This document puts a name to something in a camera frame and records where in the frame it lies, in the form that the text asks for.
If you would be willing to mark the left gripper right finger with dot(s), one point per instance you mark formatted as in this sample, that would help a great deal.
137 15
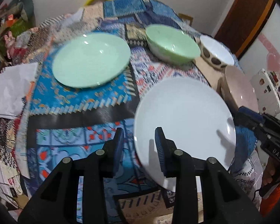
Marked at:
165 149

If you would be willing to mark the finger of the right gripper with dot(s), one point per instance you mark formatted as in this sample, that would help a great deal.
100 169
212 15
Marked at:
248 118

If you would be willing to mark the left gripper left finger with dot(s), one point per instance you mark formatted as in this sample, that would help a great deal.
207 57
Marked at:
113 152

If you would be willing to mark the white plate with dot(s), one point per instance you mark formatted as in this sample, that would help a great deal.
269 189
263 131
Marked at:
191 114

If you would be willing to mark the mint green plate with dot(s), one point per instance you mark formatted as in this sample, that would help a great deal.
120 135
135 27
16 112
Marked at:
90 60

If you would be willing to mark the mint green bowl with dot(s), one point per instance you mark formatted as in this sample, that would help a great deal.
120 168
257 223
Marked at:
171 45

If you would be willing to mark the operator's right hand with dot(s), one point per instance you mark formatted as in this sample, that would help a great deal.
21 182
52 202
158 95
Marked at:
271 168

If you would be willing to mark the white sticker-covered board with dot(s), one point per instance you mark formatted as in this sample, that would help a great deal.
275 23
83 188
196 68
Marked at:
266 88

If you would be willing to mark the patchwork blue tablecloth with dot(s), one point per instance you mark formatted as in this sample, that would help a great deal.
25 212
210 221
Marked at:
63 130

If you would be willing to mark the white bowl with brown spots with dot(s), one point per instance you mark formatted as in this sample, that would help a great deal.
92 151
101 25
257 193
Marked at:
215 53

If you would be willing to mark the cardboard box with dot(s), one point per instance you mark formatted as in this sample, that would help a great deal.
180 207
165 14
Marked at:
186 18

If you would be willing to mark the white folded cloth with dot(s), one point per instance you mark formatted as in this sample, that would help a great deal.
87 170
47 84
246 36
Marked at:
15 83

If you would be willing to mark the green chair with clutter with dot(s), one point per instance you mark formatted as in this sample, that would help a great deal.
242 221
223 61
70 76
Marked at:
15 18

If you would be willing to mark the wooden door frame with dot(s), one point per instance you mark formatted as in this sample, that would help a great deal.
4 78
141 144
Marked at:
243 23

